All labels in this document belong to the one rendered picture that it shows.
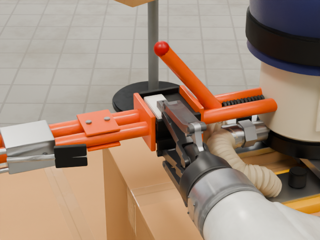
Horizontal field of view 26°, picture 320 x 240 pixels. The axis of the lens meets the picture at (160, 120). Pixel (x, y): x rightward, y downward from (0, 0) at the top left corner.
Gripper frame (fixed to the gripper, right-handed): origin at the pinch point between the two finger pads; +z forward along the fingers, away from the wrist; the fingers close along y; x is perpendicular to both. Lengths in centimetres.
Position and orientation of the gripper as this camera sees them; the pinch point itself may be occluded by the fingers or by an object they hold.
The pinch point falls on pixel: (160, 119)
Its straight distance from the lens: 105.0
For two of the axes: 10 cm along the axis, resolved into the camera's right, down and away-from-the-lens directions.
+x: 9.4, -1.7, 3.1
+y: -0.1, 8.7, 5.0
